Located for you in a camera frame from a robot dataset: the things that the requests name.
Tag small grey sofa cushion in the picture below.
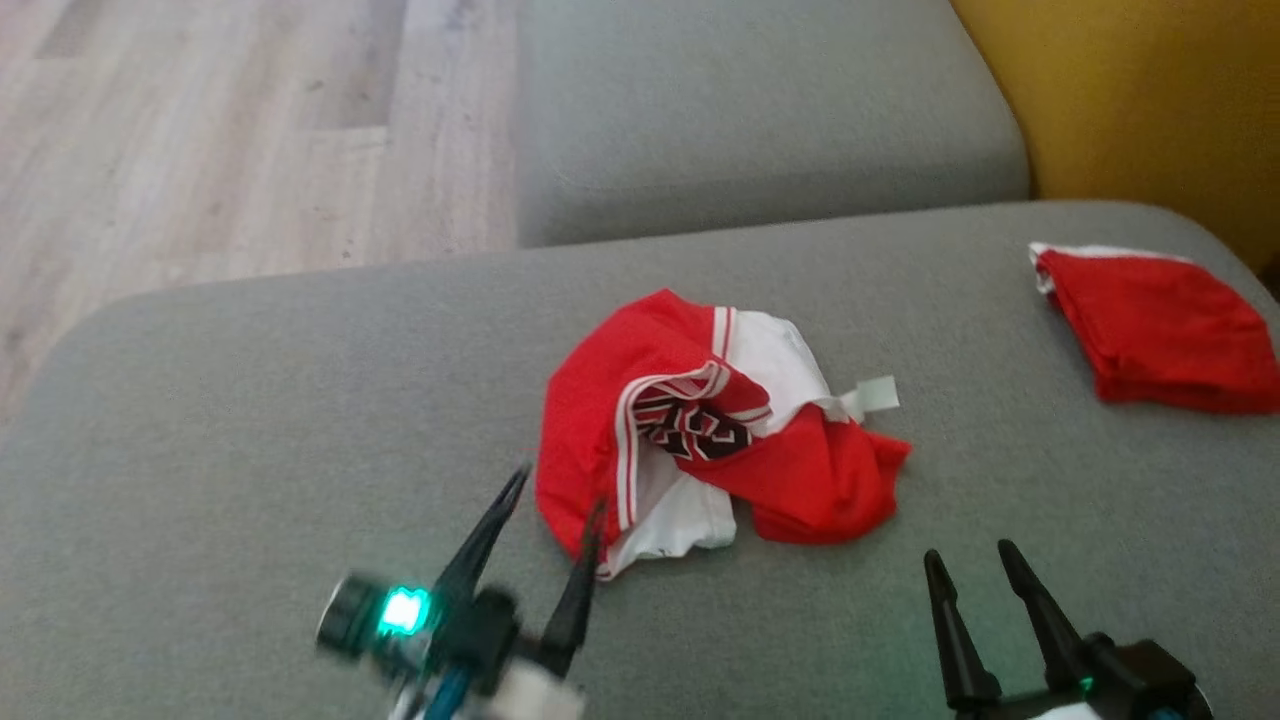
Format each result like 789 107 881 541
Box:
513 0 1031 249

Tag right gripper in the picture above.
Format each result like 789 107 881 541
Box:
922 539 1216 720

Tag red white basketball jersey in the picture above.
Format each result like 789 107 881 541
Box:
535 288 913 583

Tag left gripper teal cable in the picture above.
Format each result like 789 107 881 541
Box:
425 665 476 720

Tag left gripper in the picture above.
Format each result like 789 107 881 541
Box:
315 462 609 720

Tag red shorts with white stripe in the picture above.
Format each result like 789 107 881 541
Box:
1028 241 1280 416

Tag large grey sofa seat cushion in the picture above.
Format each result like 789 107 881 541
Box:
0 200 1280 720

